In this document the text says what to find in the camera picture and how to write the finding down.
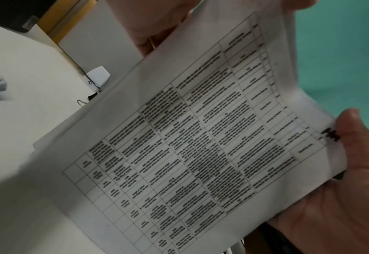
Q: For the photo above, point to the person's left hand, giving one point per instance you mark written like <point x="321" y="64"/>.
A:
<point x="149" y="19"/>

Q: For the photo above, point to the person's right hand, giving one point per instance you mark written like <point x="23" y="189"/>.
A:
<point x="344" y="210"/>

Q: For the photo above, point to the black binder clip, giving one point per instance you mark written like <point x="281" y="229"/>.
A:
<point x="91" y="96"/>

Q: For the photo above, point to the thick bundle of printed papers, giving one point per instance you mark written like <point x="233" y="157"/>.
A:
<point x="203" y="136"/>

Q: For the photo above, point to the grey desk divider panel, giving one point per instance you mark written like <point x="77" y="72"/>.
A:
<point x="102" y="37"/>

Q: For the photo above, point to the black computer tower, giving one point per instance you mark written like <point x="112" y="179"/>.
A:
<point x="8" y="12"/>

